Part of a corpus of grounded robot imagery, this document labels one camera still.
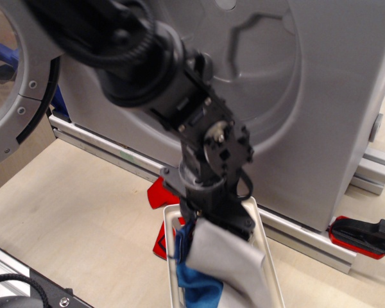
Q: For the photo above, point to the blue object behind door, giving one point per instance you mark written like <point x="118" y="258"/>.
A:
<point x="8" y="72"/>

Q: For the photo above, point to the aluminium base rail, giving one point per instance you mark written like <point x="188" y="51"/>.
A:
<point x="316" y="245"/>

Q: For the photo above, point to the aluminium frame with black bracket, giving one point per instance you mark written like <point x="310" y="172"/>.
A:
<point x="22" y="286"/>

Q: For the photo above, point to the grey round machine door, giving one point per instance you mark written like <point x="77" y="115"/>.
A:
<point x="24" y="101"/>

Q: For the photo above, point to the grey toy washing machine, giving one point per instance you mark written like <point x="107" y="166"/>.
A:
<point x="307" y="78"/>

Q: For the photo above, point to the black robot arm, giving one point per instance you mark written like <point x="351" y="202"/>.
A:
<point x="143" y="64"/>

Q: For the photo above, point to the white grey cloth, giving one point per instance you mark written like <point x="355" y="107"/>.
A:
<point x="233" y="261"/>

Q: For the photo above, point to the aluminium side profile block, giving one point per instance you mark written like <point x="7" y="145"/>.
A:
<point x="370" y="173"/>

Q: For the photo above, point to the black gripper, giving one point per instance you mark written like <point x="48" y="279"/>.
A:
<point x="205" y="194"/>

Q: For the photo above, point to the white plastic laundry basket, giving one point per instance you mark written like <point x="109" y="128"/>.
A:
<point x="174" y="222"/>

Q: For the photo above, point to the red shirt on table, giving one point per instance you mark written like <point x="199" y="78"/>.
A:
<point x="159" y="196"/>

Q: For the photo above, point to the plain blue cloth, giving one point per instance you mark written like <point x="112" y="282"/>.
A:
<point x="200" y="290"/>

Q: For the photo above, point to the red black clamp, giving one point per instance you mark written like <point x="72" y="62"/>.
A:
<point x="359" y="236"/>

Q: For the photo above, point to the blue cloth with dark trim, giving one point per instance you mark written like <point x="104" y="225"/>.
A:
<point x="183" y="241"/>

